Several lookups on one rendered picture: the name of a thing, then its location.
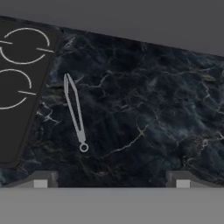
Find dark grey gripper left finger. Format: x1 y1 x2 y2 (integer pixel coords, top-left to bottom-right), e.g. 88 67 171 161
2 170 60 189

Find silver metal tongs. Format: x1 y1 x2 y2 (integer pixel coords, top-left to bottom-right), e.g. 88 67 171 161
63 73 89 153

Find black hob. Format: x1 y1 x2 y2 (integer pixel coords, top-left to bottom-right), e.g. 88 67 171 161
0 18 64 169

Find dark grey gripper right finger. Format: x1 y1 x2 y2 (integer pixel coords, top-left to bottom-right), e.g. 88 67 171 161
165 170 223 189

